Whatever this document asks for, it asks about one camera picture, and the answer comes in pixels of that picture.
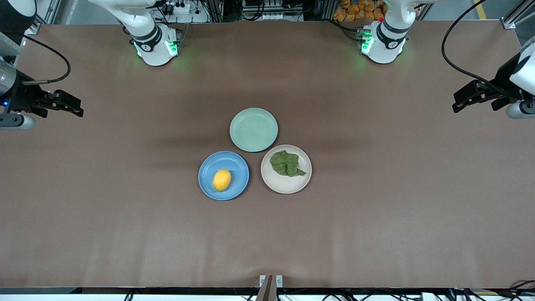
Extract yellow lemon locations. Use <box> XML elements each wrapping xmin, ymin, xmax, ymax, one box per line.
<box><xmin>212</xmin><ymin>169</ymin><xmax>232</xmax><ymax>192</ymax></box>

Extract pale green round plate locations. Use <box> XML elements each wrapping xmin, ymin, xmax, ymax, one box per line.
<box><xmin>229</xmin><ymin>107</ymin><xmax>279</xmax><ymax>153</ymax></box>

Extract green lettuce leaf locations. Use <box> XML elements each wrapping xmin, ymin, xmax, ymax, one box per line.
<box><xmin>270</xmin><ymin>150</ymin><xmax>307</xmax><ymax>177</ymax></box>

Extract white round plate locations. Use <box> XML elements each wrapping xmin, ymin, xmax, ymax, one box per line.
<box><xmin>261</xmin><ymin>145</ymin><xmax>312</xmax><ymax>194</ymax></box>

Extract white power strip with plugs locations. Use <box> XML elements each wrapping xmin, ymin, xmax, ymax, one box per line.
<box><xmin>165</xmin><ymin>1</ymin><xmax>191</xmax><ymax>15</ymax></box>

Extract metal table edge bracket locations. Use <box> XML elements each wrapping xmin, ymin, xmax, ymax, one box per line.
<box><xmin>256</xmin><ymin>275</ymin><xmax>284</xmax><ymax>301</ymax></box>

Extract bag of orange items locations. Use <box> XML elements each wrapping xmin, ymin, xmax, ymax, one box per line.
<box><xmin>334</xmin><ymin>0</ymin><xmax>387</xmax><ymax>22</ymax></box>

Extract blue round plate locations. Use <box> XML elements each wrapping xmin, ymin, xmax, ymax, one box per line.
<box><xmin>198</xmin><ymin>151</ymin><xmax>250</xmax><ymax>201</ymax></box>

